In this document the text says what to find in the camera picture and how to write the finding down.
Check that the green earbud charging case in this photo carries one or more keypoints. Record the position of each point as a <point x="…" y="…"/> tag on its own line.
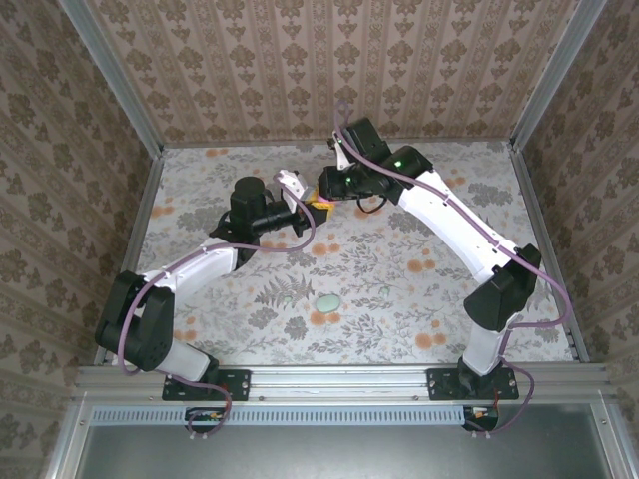
<point x="327" y="303"/>

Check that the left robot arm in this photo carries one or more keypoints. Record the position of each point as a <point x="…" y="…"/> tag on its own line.
<point x="199" y="267"/>

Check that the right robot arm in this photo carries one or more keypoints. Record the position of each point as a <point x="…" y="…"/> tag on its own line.
<point x="449" y="224"/>

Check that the floral patterned table cover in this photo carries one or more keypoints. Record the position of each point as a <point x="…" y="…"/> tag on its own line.
<point x="349" y="339"/>

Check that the black electronics connector box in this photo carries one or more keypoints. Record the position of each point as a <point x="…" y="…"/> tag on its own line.
<point x="481" y="418"/>
<point x="207" y="419"/>

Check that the grey metal sheet panel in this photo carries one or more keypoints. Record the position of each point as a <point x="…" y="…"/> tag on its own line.
<point x="339" y="454"/>

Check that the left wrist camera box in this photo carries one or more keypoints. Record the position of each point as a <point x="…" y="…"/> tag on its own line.
<point x="292" y="182"/>

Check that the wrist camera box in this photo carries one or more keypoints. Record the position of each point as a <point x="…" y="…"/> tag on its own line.
<point x="342" y="157"/>
<point x="292" y="182"/>

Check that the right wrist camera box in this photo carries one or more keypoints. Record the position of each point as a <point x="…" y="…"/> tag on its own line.
<point x="342" y="157"/>

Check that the aluminium table side rail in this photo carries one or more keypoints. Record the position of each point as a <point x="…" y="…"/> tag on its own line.
<point x="138" y="224"/>
<point x="541" y="224"/>

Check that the aluminium mounting rail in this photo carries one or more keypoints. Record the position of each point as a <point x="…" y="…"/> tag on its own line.
<point x="339" y="381"/>

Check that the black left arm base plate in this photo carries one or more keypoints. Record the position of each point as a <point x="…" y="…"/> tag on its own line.
<point x="237" y="384"/>

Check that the aluminium corner post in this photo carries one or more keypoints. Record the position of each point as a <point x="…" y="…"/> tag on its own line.
<point x="556" y="75"/>
<point x="112" y="75"/>

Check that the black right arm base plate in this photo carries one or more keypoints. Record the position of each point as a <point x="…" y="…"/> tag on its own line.
<point x="439" y="384"/>

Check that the aluminium lower frame bar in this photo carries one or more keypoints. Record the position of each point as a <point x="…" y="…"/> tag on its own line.
<point x="611" y="439"/>
<point x="67" y="439"/>

